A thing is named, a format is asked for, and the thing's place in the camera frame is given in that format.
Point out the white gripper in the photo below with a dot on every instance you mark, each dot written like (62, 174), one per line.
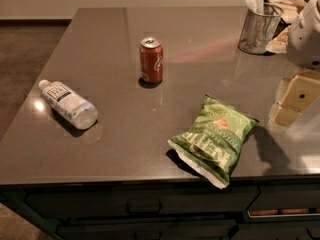
(305, 39)

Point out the clear plastic water bottle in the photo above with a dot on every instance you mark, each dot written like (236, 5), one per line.
(77, 110)

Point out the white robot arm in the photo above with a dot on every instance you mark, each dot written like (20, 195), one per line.
(311, 6)

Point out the green kettle chip bag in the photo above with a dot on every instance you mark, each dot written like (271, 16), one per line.
(212, 145)

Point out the dark cabinet drawers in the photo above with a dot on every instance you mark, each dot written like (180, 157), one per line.
(166, 211)

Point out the snack bars in drawer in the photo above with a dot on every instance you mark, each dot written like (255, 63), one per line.
(283, 212)

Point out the white napkins in cup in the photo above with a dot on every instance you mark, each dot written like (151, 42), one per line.
(256, 6)

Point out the red soda can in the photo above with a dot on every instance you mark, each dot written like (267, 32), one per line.
(151, 60)

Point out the wire mesh cup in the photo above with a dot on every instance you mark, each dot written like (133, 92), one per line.
(259, 28)

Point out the black wire snack rack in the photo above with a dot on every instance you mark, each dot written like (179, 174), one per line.
(291, 9)

